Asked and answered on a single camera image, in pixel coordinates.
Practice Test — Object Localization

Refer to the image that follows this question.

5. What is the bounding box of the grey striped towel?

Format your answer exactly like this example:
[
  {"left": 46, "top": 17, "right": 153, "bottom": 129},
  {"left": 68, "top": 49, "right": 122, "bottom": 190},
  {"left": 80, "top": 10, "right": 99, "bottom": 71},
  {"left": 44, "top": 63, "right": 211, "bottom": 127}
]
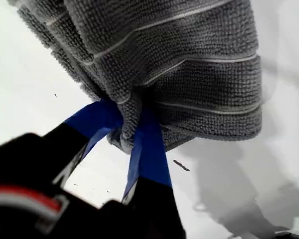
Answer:
[{"left": 7, "top": 0, "right": 264, "bottom": 155}]

